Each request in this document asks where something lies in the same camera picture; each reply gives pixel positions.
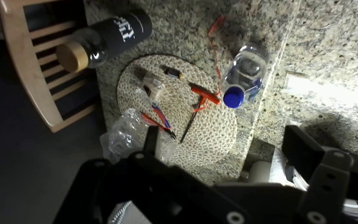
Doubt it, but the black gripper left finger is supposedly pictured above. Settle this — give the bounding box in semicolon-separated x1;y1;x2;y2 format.
143;125;159;155

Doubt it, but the round woven placemat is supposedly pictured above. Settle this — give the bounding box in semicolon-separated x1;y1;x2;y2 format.
117;54;238;166

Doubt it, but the clear water bottle blue cap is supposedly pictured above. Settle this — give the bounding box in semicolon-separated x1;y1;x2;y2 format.
221;42;269;109

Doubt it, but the crumpled clear plastic bag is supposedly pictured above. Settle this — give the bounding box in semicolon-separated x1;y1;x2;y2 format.
100;108;148;164

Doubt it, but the dark bottle with cork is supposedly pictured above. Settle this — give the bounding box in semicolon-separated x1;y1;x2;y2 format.
56;8;153;72

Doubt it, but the red handled tool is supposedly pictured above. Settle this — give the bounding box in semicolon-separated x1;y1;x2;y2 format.
180;82;220;143

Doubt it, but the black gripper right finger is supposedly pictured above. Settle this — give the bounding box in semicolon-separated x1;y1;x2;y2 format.
282;125;353;186

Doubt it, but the wooden slatted chair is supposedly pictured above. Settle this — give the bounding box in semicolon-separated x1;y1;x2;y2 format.
0;0;98;133

